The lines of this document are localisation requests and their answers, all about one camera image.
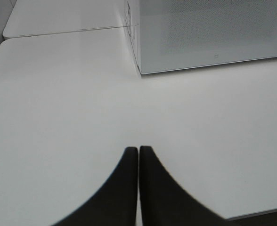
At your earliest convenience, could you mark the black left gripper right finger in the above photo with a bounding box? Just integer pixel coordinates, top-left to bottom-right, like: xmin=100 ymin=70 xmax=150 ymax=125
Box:
xmin=139 ymin=146 xmax=230 ymax=226

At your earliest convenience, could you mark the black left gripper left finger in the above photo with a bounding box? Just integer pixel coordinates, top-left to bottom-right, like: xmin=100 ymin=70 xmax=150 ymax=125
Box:
xmin=55 ymin=147 xmax=138 ymax=226

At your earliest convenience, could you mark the white microwave door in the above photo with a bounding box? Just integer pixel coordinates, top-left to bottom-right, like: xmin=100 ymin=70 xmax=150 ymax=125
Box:
xmin=139 ymin=0 xmax=277 ymax=74

